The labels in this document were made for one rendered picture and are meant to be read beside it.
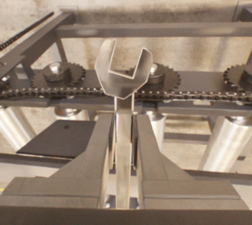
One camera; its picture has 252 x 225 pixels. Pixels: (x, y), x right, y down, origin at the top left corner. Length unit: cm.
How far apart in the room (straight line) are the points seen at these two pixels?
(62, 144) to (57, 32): 80
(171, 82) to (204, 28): 58
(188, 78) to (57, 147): 45
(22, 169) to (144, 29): 85
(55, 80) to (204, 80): 47
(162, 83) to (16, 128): 63
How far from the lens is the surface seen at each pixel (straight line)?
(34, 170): 40
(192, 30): 105
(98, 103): 53
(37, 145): 51
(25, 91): 59
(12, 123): 86
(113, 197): 138
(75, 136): 49
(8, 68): 69
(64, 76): 58
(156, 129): 62
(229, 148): 74
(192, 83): 62
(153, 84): 51
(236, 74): 61
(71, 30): 112
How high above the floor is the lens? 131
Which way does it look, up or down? 49 degrees down
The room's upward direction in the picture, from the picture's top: 169 degrees counter-clockwise
